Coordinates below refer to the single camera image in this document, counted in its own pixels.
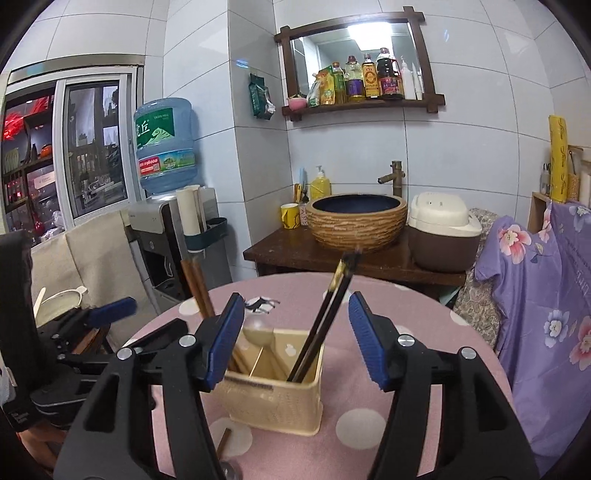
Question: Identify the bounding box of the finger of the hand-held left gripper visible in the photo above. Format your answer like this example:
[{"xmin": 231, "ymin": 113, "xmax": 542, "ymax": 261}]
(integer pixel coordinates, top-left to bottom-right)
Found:
[
  {"xmin": 121, "ymin": 318, "xmax": 189, "ymax": 354},
  {"xmin": 60, "ymin": 296, "xmax": 138, "ymax": 333}
]

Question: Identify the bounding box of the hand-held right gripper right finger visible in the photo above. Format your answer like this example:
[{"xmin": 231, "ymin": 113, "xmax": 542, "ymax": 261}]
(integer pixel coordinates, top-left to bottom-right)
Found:
[{"xmin": 348, "ymin": 291, "xmax": 541, "ymax": 480}]

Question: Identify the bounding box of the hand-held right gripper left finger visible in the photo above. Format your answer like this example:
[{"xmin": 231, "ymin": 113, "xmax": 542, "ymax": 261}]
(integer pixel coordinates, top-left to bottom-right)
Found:
[{"xmin": 53, "ymin": 292, "xmax": 245, "ymax": 480}]

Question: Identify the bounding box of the clear plastic spoon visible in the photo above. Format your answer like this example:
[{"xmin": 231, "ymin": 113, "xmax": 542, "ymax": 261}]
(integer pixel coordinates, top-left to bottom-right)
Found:
[{"xmin": 242, "ymin": 318, "xmax": 275, "ymax": 377}]

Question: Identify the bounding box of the brown wooden chopstick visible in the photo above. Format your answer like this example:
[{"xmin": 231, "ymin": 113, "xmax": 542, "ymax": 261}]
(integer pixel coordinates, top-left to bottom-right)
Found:
[
  {"xmin": 180, "ymin": 259, "xmax": 245, "ymax": 374},
  {"xmin": 190, "ymin": 261, "xmax": 252, "ymax": 374}
]

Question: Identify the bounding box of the black chopstick with gold band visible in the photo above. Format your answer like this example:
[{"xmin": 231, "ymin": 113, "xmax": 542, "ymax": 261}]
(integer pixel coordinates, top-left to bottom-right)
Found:
[{"xmin": 286, "ymin": 258, "xmax": 349, "ymax": 383}]

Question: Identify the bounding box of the cream perforated utensil holder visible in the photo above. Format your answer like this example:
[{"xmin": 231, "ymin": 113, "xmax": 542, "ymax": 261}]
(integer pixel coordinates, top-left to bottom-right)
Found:
[{"xmin": 213, "ymin": 327, "xmax": 325, "ymax": 438}]

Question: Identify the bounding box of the dark wooden spoon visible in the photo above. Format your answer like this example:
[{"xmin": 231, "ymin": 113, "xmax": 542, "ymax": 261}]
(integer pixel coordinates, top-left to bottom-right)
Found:
[{"xmin": 216, "ymin": 428, "xmax": 244, "ymax": 480}]

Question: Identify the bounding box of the white plastic basin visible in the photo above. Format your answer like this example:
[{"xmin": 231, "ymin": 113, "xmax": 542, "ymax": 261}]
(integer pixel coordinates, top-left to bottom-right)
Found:
[{"xmin": 34, "ymin": 285, "xmax": 88, "ymax": 324}]

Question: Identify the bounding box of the beige cloth cover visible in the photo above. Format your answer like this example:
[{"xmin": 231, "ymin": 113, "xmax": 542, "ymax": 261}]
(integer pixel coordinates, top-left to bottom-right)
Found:
[{"xmin": 30, "ymin": 210, "xmax": 162, "ymax": 333}]

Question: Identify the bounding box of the grey water dispenser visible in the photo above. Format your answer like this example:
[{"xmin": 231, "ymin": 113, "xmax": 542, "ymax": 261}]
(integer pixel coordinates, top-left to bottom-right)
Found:
[{"xmin": 128, "ymin": 187, "xmax": 234, "ymax": 315}]

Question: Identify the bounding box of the dark wooden cabinet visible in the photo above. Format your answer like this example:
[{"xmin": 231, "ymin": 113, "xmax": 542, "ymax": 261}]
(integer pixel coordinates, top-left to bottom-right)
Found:
[{"xmin": 243, "ymin": 226, "xmax": 467, "ymax": 301}]

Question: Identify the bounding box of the dark teal caddy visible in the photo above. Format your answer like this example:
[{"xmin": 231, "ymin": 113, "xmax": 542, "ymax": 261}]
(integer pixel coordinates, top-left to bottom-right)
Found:
[{"xmin": 184, "ymin": 217, "xmax": 229, "ymax": 252}]

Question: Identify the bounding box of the woven pattern wash basin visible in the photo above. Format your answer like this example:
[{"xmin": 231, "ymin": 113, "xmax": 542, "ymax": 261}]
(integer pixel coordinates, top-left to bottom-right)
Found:
[{"xmin": 305, "ymin": 194, "xmax": 409, "ymax": 254}]

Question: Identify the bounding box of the paisley patterned cloth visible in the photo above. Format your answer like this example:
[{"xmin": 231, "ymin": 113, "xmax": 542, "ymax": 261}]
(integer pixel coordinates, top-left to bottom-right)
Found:
[{"xmin": 455, "ymin": 208, "xmax": 504, "ymax": 356}]

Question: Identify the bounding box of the rolled cream paper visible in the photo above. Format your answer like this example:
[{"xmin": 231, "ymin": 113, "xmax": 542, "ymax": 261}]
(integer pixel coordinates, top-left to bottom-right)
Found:
[{"xmin": 175, "ymin": 185, "xmax": 206, "ymax": 236}]

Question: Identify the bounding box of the brown and white rice cooker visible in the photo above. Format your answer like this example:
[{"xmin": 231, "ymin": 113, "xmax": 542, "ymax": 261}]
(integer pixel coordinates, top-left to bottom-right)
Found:
[{"xmin": 407, "ymin": 191, "xmax": 483, "ymax": 273}]

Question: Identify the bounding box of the pink polka dot tablecloth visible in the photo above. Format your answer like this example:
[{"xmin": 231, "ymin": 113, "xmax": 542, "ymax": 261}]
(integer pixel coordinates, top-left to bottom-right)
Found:
[{"xmin": 117, "ymin": 272, "xmax": 515, "ymax": 480}]

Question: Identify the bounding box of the yellow mug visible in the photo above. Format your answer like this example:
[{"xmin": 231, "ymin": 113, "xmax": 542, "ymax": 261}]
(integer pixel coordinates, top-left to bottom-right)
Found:
[{"xmin": 280, "ymin": 203, "xmax": 302, "ymax": 229}]

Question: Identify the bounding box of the yellow soap bottle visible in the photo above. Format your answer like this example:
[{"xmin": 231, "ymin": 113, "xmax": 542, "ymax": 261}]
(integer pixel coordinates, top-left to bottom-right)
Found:
[{"xmin": 310, "ymin": 166, "xmax": 332, "ymax": 200}]

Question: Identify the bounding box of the sliding glass window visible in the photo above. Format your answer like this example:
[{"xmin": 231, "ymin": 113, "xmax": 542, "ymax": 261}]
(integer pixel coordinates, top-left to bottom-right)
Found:
[{"xmin": 0, "ymin": 53, "xmax": 146, "ymax": 232}]

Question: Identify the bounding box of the brass faucet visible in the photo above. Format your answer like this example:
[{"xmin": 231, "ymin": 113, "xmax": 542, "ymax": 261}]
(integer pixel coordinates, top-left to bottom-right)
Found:
[{"xmin": 377, "ymin": 161, "xmax": 408, "ymax": 198}]

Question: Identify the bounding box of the blue water bottle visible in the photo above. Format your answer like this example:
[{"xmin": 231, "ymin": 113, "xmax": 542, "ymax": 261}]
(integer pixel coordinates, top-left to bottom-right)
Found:
[{"xmin": 133, "ymin": 98, "xmax": 200, "ymax": 195}]

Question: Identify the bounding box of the purple floral cloth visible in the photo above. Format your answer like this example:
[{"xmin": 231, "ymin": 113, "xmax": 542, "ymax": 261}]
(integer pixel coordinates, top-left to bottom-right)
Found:
[{"xmin": 475, "ymin": 200, "xmax": 591, "ymax": 457}]

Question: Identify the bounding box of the light wooden box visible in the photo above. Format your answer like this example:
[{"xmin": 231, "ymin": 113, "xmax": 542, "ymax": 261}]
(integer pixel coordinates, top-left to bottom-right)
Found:
[{"xmin": 529, "ymin": 191, "xmax": 552, "ymax": 234}]

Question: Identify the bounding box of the green packet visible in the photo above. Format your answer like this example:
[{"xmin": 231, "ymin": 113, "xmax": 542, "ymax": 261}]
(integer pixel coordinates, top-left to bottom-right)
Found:
[{"xmin": 248, "ymin": 73, "xmax": 274, "ymax": 121}]

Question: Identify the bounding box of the yellow seasoning packet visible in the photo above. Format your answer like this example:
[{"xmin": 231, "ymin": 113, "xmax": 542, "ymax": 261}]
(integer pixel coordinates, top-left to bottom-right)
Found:
[{"xmin": 307, "ymin": 67, "xmax": 335, "ymax": 108}]

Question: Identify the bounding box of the green label bottle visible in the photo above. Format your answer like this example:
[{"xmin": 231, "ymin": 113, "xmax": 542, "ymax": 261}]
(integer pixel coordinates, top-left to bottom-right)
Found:
[{"xmin": 331, "ymin": 62, "xmax": 347, "ymax": 104}]

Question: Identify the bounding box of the purple label oil bottle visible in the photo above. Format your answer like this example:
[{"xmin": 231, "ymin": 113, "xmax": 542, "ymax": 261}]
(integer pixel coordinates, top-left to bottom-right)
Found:
[{"xmin": 345, "ymin": 55, "xmax": 366, "ymax": 102}]

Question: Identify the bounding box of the brown label bottle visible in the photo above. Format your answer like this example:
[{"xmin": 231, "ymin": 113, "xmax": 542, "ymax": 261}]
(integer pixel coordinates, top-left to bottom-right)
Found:
[{"xmin": 361, "ymin": 53, "xmax": 380, "ymax": 100}]

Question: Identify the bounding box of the white bottle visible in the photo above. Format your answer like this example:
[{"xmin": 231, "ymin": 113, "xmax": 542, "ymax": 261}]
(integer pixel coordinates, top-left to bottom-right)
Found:
[{"xmin": 400, "ymin": 56, "xmax": 416, "ymax": 100}]

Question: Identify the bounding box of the yellow roll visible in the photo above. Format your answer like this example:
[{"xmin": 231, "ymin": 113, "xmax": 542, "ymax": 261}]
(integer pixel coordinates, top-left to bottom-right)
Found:
[{"xmin": 549, "ymin": 115, "xmax": 568, "ymax": 204}]

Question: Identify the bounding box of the dark soy sauce bottle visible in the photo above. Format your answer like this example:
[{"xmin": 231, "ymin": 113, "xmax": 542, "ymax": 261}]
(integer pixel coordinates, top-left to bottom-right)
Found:
[{"xmin": 376, "ymin": 47, "xmax": 404, "ymax": 100}]

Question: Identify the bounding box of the wooden framed mirror shelf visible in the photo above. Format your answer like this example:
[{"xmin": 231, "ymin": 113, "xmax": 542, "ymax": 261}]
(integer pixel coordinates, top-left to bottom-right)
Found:
[{"xmin": 274, "ymin": 7, "xmax": 446, "ymax": 121}]

